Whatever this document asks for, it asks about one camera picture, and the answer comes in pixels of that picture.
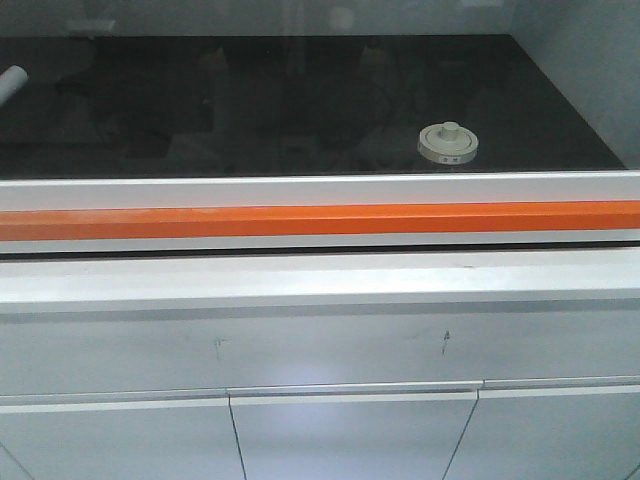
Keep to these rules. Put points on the white rolled paper tube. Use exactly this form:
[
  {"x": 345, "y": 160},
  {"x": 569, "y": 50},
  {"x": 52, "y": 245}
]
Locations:
[{"x": 11, "y": 81}]

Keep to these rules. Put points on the glass jar with white lid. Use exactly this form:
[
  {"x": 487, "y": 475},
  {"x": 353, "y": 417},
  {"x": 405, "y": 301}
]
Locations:
[{"x": 447, "y": 143}]

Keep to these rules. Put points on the orange sash handle bar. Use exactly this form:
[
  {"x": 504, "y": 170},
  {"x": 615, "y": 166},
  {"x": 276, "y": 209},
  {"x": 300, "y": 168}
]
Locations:
[{"x": 152, "y": 223}]

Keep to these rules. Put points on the white base cabinet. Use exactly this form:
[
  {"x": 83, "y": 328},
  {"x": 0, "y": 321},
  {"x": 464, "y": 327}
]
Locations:
[{"x": 466, "y": 365}]

